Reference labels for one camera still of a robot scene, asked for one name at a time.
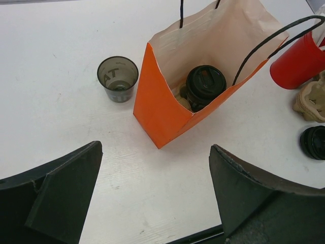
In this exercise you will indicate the black cup lid on table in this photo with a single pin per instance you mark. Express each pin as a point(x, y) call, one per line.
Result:
point(312, 142)

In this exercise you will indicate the black cup lid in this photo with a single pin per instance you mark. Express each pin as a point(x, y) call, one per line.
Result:
point(206, 81)
point(312, 142)

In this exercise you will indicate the brown cardboard cup carrier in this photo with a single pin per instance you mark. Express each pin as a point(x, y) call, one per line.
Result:
point(310, 100)

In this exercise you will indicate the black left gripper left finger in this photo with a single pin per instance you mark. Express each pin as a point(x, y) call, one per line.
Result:
point(49, 203)

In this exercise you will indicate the orange paper bag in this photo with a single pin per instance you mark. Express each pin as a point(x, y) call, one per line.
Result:
point(236, 37)

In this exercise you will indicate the dark coffee cup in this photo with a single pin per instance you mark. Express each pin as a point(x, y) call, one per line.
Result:
point(197, 103)
point(118, 75)

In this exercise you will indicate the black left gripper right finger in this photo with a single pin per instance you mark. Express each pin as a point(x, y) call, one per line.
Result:
point(256, 206)

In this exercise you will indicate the red straw holder cup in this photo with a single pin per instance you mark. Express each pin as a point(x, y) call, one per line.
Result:
point(302, 61)

